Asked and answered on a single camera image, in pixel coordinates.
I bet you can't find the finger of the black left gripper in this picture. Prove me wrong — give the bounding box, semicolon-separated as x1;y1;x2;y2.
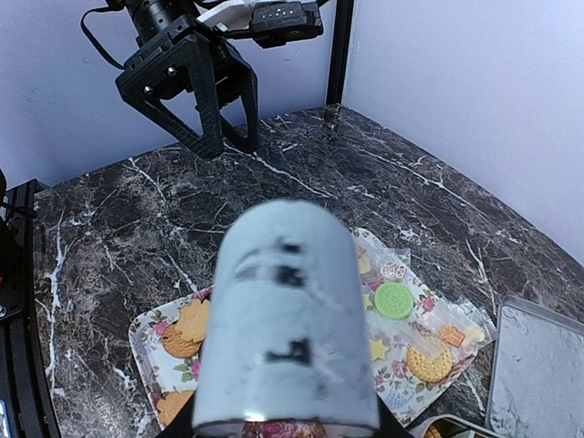
218;58;261;154
136;40;224;160

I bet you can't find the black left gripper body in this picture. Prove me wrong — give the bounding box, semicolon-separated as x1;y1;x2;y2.
116;26;237;110

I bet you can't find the metal tongs white handle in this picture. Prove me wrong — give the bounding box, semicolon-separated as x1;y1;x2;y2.
192;200;380;437

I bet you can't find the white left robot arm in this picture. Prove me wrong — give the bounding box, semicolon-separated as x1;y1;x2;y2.
113;1;259;160

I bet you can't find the green round cookie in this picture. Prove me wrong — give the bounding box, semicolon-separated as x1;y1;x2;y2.
374;282;414;320

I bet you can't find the floral cookie tray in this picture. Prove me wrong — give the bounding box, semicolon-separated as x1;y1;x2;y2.
127;226;498;433

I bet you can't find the round biscuit tray top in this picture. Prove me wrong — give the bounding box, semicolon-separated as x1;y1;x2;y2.
406;347;454;383

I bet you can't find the clear box lid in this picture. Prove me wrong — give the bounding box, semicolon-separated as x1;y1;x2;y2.
485;297;583;437

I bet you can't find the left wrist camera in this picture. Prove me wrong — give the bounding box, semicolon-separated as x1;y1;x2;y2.
197;0;326;49

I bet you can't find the left black frame post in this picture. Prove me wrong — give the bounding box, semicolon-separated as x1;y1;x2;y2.
326;0;355;105

